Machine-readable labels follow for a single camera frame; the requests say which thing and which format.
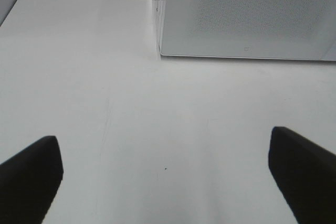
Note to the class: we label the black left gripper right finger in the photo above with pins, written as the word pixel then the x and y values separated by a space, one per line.
pixel 305 174

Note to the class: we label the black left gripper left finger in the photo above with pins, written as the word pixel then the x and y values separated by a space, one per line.
pixel 30 181

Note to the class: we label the white microwave door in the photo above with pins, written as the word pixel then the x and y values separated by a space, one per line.
pixel 257 29

